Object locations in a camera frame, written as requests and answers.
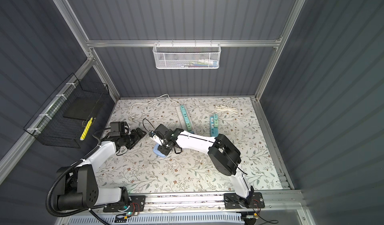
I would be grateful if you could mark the white vented cover strip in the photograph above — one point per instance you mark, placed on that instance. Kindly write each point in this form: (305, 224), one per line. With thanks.
(220, 218)

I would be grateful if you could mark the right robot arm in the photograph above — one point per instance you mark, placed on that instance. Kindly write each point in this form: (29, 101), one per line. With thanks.
(225, 157)

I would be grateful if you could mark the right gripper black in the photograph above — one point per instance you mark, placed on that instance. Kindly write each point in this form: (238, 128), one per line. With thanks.
(165, 152)

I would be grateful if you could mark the black wire basket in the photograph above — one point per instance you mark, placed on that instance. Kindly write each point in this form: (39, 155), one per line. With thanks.
(62, 121)

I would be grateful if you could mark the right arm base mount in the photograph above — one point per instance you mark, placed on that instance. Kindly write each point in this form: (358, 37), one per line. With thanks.
(233, 201)

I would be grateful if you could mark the blue square power socket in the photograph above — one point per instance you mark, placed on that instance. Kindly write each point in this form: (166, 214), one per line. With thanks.
(157, 152)

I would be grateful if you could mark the long white power strip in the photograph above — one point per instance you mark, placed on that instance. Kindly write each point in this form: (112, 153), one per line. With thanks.
(185, 121)

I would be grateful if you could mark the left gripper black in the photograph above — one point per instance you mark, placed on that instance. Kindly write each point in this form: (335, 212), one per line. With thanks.
(136, 137)

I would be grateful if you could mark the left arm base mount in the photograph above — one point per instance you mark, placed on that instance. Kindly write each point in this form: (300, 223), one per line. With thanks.
(130, 204)

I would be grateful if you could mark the items in white basket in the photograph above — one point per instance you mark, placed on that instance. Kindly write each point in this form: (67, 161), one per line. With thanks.
(200, 63)

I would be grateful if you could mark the yellow marker pen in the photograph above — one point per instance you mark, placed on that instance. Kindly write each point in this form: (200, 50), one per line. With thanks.
(86, 129)

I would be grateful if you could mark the teal power strip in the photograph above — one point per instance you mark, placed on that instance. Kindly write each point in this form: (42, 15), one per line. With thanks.
(214, 127)

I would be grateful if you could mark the white wire mesh basket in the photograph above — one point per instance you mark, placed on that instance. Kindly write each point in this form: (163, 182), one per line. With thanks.
(168, 57)

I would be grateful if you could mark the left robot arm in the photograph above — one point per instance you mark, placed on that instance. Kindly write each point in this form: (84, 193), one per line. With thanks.
(78, 190)

